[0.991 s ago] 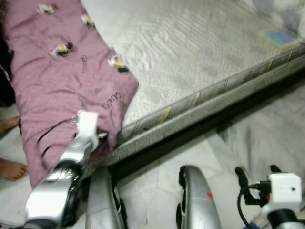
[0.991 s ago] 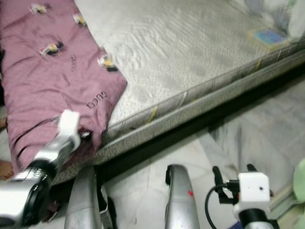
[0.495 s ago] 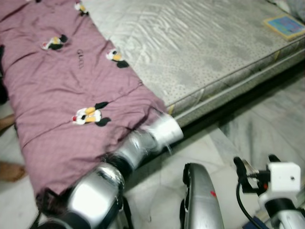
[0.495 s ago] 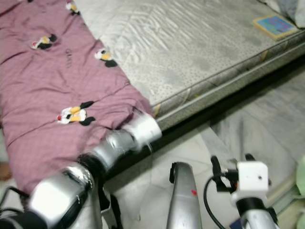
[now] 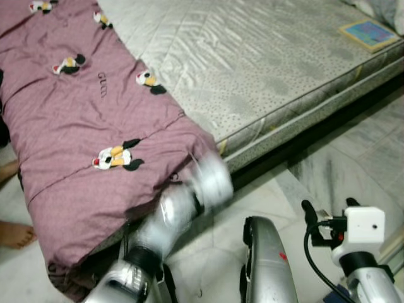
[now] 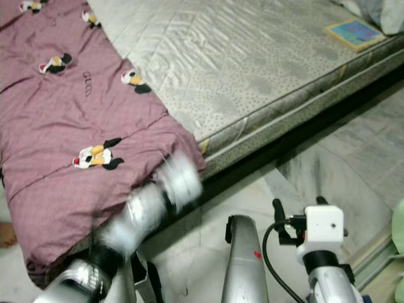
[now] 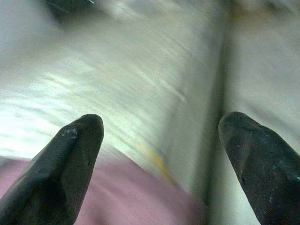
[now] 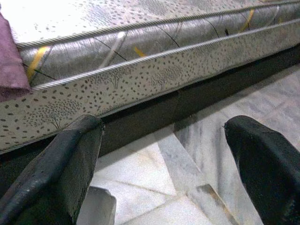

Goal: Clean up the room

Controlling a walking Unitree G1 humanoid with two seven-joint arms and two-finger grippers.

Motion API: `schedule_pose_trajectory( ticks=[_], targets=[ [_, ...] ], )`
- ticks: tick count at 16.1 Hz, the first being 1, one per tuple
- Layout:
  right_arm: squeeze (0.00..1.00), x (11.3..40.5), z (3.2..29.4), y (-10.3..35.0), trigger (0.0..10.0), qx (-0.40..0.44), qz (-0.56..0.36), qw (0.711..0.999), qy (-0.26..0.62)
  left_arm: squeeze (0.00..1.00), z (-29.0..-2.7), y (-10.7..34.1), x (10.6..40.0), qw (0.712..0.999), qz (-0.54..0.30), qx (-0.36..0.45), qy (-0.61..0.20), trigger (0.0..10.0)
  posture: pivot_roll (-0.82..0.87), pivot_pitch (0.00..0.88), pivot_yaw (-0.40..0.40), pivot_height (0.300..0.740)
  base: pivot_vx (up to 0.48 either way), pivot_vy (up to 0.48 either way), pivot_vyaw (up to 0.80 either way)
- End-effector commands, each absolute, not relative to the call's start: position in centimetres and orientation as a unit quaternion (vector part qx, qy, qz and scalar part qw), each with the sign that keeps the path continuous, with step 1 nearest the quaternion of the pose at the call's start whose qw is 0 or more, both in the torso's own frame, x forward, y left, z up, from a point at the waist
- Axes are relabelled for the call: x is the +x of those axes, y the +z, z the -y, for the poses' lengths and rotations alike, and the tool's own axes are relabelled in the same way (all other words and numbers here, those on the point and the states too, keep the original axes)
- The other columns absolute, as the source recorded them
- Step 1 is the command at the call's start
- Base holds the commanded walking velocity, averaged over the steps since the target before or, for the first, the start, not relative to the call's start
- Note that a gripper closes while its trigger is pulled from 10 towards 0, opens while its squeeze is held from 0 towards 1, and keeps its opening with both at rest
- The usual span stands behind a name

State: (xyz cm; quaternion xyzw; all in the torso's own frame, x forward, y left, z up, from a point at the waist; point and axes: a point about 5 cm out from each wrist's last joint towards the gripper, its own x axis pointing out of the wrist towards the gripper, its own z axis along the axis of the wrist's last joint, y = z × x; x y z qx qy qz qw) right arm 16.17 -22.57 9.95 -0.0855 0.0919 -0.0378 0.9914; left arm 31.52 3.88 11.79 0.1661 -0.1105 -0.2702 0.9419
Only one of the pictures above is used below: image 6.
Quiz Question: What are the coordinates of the pink cartoon print blanket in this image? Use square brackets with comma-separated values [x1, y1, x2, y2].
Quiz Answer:
[0, 0, 206, 288]

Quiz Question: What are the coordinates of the colourful children's book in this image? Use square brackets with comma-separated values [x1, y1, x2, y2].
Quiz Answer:
[326, 19, 386, 51]

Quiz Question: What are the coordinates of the white printed pillow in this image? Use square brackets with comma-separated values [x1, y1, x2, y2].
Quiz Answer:
[335, 0, 404, 35]

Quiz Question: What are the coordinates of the silver right robot leg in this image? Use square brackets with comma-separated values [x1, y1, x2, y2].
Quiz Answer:
[221, 215, 270, 303]

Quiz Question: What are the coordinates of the metal wardrobe floor track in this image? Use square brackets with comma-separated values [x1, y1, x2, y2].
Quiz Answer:
[350, 237, 401, 291]

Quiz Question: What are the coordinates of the grey patterned mattress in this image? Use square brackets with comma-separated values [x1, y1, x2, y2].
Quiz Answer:
[88, 0, 404, 181]

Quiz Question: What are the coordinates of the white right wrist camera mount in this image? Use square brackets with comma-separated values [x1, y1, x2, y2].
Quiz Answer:
[295, 205, 345, 256]

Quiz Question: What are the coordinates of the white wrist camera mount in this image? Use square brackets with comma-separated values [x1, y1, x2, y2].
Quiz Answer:
[295, 205, 345, 256]
[157, 153, 205, 214]

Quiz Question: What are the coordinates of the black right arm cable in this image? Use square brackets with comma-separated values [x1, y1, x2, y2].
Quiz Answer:
[262, 220, 309, 303]

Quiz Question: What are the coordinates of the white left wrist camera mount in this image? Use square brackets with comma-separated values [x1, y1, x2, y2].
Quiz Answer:
[157, 153, 205, 214]

